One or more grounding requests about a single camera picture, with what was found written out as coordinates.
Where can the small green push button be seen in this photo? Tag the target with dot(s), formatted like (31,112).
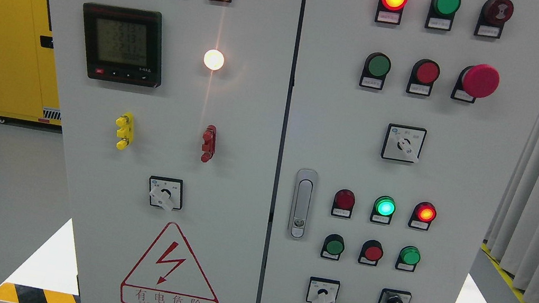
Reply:
(332,247)

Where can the green start push button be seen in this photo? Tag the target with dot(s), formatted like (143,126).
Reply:
(377,66)

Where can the small red push button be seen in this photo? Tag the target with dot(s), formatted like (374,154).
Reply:
(371,252)

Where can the red stop push button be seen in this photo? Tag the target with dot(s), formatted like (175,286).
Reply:
(424,74)

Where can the red mushroom emergency stop button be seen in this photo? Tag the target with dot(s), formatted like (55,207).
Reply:
(478,81)

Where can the grey electrical control cabinet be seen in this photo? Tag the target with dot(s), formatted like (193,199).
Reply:
(288,98)

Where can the red terminal connector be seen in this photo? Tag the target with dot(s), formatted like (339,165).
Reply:
(209,143)

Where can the unlit red indicator light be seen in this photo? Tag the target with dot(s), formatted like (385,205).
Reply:
(343,204)

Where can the lit white indicator light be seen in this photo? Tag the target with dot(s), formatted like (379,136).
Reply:
(214,59)

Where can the lit green small indicator light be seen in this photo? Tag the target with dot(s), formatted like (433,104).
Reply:
(383,209)

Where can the yellow terminal connector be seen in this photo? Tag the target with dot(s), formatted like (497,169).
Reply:
(125,130)

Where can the red electrical hazard warning sticker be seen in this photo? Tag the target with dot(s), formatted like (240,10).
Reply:
(167,272)

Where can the lit red small indicator light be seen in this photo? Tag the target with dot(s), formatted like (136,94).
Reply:
(422,216)

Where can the green indicator light lower right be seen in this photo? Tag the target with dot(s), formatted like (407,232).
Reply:
(408,259)

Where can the black digital power meter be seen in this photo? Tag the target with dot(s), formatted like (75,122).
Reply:
(123,44)

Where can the lit red indicator light right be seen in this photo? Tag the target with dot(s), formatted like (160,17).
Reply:
(390,11)

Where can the dark green indicator light top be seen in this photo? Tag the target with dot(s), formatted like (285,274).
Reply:
(441,14)

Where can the dark red buzzer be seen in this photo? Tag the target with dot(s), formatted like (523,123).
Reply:
(493,15)

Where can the silver cabinet door handle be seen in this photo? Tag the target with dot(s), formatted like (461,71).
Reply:
(301,202)

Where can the white selector switch left door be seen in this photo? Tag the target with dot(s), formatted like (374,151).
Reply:
(165,193)

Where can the white selector switch upper right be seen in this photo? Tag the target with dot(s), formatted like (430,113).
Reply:
(403,143)

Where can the white selector switch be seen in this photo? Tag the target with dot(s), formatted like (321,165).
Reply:
(403,143)
(321,290)

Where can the white selector switch lower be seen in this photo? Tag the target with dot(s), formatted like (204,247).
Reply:
(321,290)

